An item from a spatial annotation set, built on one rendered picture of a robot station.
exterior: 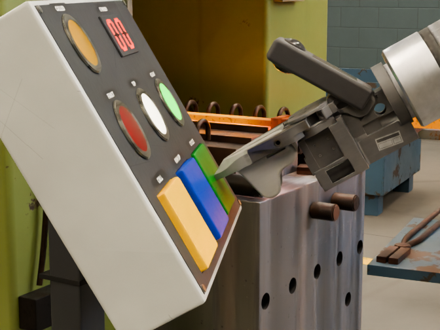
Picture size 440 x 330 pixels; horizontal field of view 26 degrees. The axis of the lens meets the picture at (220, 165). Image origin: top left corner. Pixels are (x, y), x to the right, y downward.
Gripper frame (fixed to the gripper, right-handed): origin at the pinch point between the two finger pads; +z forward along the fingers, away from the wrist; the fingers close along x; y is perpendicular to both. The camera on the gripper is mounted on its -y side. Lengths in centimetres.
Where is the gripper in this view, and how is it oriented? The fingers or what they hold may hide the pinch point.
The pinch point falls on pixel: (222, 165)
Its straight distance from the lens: 102.6
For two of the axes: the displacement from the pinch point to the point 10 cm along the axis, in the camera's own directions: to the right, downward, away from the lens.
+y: 5.0, 8.6, 1.0
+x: 1.1, -1.8, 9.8
